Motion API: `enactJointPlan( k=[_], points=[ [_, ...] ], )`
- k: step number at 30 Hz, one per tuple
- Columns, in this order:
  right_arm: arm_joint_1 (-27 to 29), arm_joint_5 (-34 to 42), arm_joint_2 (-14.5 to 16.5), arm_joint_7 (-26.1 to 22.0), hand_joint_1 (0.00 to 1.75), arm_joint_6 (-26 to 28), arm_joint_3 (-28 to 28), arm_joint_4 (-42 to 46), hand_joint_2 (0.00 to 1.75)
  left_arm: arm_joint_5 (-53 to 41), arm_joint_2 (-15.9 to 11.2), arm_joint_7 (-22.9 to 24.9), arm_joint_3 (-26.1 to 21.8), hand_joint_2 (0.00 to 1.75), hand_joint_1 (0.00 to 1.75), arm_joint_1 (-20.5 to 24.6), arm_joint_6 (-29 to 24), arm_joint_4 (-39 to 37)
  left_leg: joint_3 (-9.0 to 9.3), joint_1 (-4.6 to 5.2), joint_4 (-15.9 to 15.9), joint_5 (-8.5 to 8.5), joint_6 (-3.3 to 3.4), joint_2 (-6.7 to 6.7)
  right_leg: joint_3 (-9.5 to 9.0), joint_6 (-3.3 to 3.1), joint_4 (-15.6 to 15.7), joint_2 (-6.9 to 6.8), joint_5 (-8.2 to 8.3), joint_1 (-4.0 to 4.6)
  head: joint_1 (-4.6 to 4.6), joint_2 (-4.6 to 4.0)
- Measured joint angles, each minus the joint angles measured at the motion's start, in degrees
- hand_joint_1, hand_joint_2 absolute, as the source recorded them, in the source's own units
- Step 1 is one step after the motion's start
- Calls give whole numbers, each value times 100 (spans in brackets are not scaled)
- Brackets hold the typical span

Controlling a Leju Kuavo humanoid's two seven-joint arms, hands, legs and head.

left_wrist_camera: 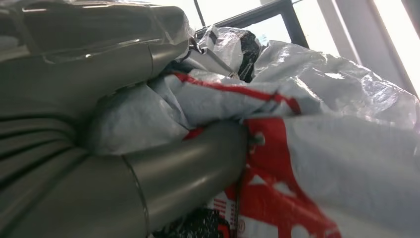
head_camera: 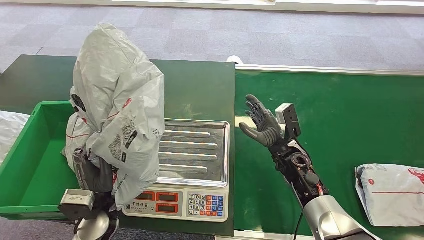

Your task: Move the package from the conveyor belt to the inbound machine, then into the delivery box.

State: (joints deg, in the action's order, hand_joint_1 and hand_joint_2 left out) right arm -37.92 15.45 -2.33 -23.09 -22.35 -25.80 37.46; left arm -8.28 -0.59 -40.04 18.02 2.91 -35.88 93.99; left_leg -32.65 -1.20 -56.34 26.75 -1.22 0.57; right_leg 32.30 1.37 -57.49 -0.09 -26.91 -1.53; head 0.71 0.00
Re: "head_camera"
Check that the grey courier bag red line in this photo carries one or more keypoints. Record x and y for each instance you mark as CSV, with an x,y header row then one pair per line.
x,y
394,198

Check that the white round object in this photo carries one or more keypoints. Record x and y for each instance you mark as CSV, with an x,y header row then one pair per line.
x,y
235,59

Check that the small grey courier bag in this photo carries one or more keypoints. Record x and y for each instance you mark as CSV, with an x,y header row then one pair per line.
x,y
74,136

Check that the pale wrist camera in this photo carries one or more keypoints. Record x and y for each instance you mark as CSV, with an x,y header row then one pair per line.
x,y
291,119
76,200

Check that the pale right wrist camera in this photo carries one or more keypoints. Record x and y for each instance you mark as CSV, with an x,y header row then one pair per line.
x,y
291,119

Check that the green conveyor belt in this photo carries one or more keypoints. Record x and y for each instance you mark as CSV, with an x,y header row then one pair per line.
x,y
348,109

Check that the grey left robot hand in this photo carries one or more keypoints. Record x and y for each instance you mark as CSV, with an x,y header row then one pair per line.
x,y
96,179

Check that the white plastic bag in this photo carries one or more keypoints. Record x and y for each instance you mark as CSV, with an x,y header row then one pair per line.
x,y
10,132

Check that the silver conveyor side rail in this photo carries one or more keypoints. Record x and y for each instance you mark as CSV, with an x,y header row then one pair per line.
x,y
331,70
258,236

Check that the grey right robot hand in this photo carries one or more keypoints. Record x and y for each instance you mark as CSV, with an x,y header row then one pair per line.
x,y
266,129

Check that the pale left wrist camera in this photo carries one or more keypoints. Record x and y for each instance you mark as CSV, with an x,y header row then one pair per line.
x,y
76,200

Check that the electronic weighing scale steel tray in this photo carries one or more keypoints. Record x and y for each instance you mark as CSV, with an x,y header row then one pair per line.
x,y
195,155

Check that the grey courier bag red cityscape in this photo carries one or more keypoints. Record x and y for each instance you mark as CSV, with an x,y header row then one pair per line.
x,y
116,82

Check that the green plastic crate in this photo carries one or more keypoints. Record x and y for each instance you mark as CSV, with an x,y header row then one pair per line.
x,y
33,172

